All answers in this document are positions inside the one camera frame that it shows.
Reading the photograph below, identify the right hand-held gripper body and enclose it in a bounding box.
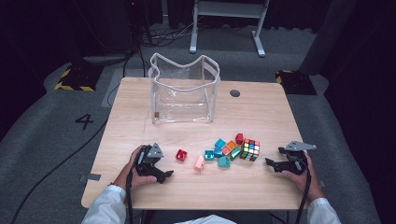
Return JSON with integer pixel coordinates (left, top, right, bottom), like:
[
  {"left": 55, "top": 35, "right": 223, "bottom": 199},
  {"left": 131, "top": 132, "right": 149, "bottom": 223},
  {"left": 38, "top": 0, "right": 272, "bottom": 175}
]
[{"left": 281, "top": 140, "right": 317, "bottom": 175}]

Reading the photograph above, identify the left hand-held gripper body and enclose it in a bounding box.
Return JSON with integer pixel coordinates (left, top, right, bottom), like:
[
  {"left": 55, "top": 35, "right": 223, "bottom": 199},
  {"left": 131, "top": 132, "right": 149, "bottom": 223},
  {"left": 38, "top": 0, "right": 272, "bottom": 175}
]
[{"left": 134, "top": 143, "right": 165, "bottom": 177}]

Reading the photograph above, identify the multicoloured puzzle cube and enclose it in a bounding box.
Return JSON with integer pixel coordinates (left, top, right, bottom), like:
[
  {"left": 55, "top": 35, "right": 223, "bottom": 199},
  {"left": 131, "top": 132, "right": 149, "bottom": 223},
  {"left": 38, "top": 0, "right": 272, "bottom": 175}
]
[{"left": 239, "top": 138, "right": 261, "bottom": 162}]

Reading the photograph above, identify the long pink building block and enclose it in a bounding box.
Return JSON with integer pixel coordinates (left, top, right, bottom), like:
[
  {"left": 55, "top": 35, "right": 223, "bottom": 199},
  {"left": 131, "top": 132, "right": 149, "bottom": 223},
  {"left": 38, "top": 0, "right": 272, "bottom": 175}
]
[{"left": 194, "top": 154, "right": 205, "bottom": 172}]

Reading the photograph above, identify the green building block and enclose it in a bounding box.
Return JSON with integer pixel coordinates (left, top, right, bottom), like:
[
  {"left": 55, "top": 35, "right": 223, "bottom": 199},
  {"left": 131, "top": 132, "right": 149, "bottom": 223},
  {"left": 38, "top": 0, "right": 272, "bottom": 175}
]
[{"left": 229, "top": 146, "right": 242, "bottom": 161}]

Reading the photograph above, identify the person's left hand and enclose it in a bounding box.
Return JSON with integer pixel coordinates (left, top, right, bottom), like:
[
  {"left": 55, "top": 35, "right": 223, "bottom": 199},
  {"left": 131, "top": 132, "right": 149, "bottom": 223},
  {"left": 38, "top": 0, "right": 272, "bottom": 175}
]
[{"left": 113, "top": 145, "right": 158, "bottom": 191}]

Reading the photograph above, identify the person's right hand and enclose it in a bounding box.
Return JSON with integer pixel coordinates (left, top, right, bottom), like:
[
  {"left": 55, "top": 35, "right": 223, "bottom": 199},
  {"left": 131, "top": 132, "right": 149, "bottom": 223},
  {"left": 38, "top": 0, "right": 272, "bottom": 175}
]
[{"left": 281, "top": 152, "right": 325, "bottom": 202}]

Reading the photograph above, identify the person's white shirt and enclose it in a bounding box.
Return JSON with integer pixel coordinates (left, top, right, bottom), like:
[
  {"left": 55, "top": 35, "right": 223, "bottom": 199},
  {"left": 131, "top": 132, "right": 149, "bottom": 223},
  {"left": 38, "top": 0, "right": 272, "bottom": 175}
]
[{"left": 174, "top": 214, "right": 237, "bottom": 224}]

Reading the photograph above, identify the black yellow striped stand base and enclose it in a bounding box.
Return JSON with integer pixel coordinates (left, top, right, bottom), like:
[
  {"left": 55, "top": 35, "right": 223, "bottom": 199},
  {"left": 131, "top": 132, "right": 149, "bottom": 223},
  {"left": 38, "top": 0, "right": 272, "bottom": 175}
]
[
  {"left": 54, "top": 63, "right": 106, "bottom": 92},
  {"left": 275, "top": 69, "right": 318, "bottom": 96}
]

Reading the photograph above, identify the flat grey stand base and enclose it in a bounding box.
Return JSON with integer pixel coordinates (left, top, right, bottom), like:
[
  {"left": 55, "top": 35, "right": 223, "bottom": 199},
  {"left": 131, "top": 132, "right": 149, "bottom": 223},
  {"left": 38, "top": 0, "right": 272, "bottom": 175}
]
[{"left": 83, "top": 54, "right": 129, "bottom": 64}]

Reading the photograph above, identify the grey upright panel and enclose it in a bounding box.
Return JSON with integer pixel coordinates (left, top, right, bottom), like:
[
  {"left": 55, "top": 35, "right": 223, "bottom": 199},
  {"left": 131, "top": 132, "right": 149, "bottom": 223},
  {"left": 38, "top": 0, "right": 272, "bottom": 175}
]
[{"left": 298, "top": 0, "right": 358, "bottom": 76}]

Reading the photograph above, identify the black equipment box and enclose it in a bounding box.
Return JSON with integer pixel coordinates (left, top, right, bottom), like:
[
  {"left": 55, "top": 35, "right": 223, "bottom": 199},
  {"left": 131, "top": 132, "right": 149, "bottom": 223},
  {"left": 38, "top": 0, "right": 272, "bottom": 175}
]
[{"left": 124, "top": 0, "right": 153, "bottom": 48}]

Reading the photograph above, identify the left hand-held gripper cable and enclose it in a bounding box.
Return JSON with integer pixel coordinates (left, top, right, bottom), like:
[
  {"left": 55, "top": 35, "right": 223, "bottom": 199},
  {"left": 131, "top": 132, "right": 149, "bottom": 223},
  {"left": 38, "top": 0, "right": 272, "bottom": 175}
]
[{"left": 125, "top": 169, "right": 134, "bottom": 224}]

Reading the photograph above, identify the hand-held gripper cable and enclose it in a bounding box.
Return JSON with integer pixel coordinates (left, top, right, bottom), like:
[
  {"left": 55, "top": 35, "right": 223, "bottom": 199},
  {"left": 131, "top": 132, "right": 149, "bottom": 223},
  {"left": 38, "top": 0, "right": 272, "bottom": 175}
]
[
  {"left": 125, "top": 169, "right": 134, "bottom": 224},
  {"left": 294, "top": 167, "right": 312, "bottom": 224}
]

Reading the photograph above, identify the right hand-held gripper cable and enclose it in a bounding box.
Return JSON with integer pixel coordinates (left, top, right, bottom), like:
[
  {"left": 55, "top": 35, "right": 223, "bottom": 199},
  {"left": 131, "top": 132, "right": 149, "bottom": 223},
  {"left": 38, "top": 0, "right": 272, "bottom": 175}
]
[{"left": 294, "top": 167, "right": 312, "bottom": 224}]

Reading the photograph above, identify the looped black floor cable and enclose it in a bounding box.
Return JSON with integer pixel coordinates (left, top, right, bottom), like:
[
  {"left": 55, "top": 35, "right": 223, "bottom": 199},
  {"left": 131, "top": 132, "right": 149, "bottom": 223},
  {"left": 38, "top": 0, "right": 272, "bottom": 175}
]
[{"left": 106, "top": 46, "right": 148, "bottom": 108}]

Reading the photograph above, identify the long black floor cable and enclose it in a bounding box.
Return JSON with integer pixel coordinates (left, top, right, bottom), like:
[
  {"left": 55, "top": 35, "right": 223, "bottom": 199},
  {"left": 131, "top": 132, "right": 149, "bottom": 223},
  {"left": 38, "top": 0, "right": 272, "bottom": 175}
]
[{"left": 10, "top": 118, "right": 110, "bottom": 224}]

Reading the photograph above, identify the bundle of floor cables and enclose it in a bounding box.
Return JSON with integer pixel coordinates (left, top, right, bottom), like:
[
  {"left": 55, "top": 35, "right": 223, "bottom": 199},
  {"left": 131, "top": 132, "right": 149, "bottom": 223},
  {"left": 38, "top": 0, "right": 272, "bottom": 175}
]
[{"left": 139, "top": 18, "right": 200, "bottom": 48}]

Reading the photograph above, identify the white metal desk frame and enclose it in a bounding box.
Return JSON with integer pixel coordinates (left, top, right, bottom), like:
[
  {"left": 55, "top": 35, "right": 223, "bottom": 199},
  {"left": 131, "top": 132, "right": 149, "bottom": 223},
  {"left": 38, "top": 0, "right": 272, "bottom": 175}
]
[{"left": 189, "top": 0, "right": 271, "bottom": 58}]

